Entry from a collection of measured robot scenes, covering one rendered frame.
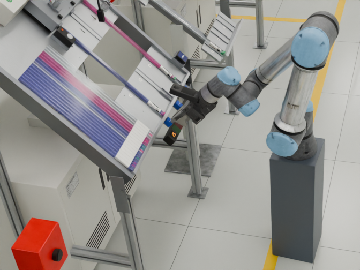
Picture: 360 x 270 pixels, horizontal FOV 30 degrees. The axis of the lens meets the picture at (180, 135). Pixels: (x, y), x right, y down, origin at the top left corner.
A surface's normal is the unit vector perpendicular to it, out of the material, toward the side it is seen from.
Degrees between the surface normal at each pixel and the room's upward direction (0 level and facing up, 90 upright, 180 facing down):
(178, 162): 0
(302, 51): 83
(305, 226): 90
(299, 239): 90
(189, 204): 0
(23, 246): 0
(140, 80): 45
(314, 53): 83
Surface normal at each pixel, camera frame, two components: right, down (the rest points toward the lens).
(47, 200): -0.30, 0.60
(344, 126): -0.11, -0.79
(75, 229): 0.95, 0.11
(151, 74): 0.59, -0.49
